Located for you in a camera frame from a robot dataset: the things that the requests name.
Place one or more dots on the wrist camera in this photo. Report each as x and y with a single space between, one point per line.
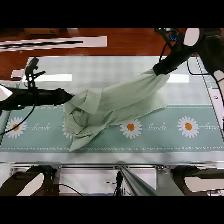
32 71
170 34

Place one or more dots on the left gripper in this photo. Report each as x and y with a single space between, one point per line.
63 96

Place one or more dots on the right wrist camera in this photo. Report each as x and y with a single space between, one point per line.
170 34

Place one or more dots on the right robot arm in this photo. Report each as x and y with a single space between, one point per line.
210 46

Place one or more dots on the pale green shirt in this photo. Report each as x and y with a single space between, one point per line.
113 100

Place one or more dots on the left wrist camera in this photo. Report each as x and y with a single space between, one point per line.
32 71

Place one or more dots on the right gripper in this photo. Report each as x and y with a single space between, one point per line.
166 65

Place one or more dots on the silver frame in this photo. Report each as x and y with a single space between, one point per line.
140 183

